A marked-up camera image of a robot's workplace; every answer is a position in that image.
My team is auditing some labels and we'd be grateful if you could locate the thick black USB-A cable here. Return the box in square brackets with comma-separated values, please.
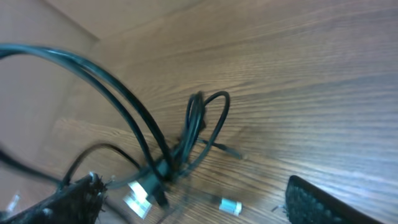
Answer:
[0, 43, 175, 218]

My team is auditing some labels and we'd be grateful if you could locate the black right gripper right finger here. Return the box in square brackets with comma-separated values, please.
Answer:
[285, 175, 381, 224]

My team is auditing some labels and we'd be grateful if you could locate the braided black USB-C cable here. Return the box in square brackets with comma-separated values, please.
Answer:
[174, 183, 243, 217]

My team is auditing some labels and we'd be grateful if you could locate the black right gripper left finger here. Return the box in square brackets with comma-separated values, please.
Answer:
[1, 174, 107, 224]

